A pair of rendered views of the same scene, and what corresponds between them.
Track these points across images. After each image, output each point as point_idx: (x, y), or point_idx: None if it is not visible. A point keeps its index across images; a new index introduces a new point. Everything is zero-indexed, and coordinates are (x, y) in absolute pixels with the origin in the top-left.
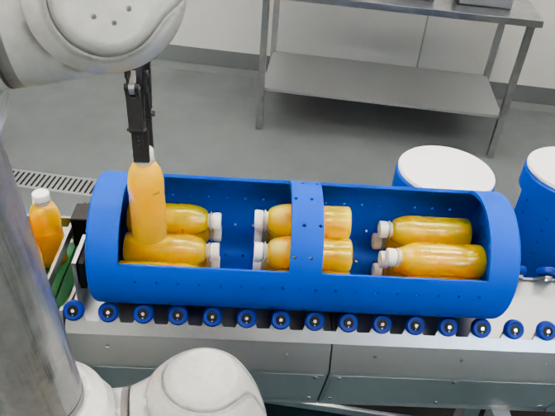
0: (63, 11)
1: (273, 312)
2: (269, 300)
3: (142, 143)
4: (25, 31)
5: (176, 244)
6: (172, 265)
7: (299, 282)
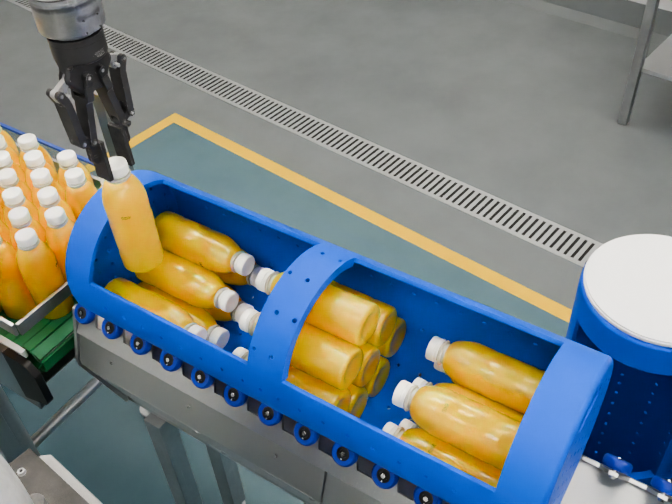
0: None
1: None
2: (236, 387)
3: (93, 158)
4: None
5: (182, 278)
6: (157, 302)
7: (258, 381)
